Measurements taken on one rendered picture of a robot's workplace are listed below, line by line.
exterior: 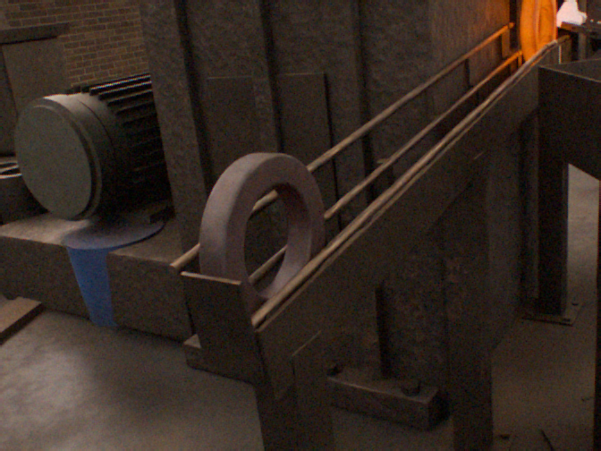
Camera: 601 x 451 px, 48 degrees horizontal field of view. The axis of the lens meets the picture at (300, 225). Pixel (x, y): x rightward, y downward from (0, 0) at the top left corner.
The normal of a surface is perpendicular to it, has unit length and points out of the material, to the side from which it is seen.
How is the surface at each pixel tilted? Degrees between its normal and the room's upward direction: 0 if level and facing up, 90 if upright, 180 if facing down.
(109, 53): 90
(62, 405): 0
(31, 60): 90
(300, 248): 61
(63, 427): 0
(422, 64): 90
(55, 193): 90
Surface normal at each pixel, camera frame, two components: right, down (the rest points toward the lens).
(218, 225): -0.53, -0.16
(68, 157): -0.54, 0.33
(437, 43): 0.83, 0.08
